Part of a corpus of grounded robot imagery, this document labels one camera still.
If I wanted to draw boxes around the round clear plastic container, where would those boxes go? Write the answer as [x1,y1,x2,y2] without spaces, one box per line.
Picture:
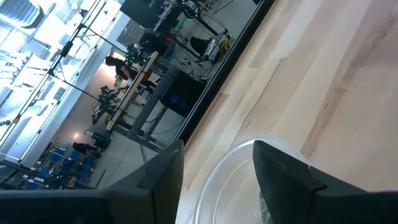
[192,135,312,224]

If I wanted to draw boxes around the green bottle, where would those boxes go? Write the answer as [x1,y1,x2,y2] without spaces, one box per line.
[176,14,190,32]

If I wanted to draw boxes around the person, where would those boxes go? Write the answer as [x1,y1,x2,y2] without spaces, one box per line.
[72,141,103,159]
[104,55,138,82]

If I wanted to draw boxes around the black aluminium table frame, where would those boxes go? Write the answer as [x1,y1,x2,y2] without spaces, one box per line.
[177,0,276,144]

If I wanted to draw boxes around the black office chair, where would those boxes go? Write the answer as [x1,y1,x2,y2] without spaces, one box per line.
[189,35,213,57]

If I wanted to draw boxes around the black rig frame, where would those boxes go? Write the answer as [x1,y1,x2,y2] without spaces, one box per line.
[46,23,128,103]

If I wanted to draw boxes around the shelf with blue bins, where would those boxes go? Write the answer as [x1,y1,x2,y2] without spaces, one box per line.
[18,144,96,191]

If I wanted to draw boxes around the green paper piece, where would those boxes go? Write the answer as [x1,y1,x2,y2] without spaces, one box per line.
[257,190,275,224]

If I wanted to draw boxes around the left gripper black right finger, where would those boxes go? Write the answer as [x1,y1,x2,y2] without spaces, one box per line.
[252,139,358,224]

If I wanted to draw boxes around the computer tower with blue light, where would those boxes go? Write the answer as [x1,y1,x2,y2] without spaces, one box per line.
[159,70,206,118]

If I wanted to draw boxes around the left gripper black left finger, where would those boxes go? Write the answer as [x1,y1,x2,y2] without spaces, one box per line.
[105,139,185,224]

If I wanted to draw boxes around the wooden workbench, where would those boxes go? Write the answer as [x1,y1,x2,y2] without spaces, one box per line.
[105,50,181,149]

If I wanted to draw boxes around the yellow hanging cable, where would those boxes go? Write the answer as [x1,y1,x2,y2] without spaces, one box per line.
[218,37,236,53]

